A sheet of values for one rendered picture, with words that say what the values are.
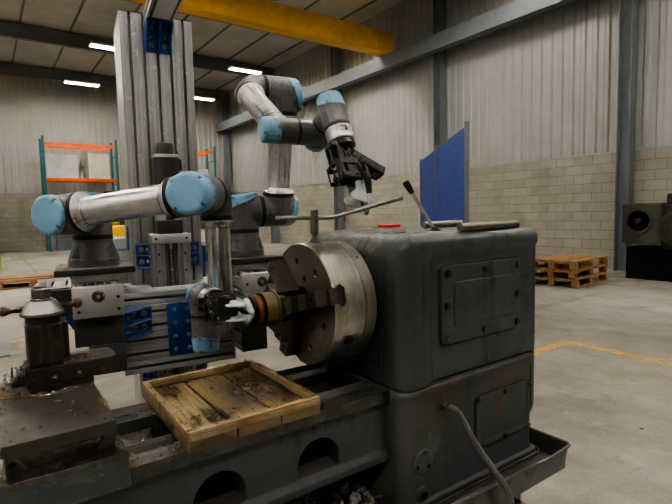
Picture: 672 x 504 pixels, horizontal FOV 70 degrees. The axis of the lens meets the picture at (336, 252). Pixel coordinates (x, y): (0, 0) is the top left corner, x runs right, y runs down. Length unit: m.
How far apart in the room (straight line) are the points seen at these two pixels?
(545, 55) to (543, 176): 2.75
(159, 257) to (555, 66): 11.52
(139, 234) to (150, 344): 0.41
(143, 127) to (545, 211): 11.02
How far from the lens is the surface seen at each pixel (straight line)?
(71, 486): 0.94
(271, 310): 1.17
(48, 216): 1.56
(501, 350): 1.53
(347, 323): 1.16
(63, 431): 0.95
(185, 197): 1.35
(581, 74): 12.25
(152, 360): 1.74
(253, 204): 1.77
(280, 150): 1.78
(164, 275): 1.82
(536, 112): 12.67
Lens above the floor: 1.31
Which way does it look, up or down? 5 degrees down
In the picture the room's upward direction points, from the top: 1 degrees counter-clockwise
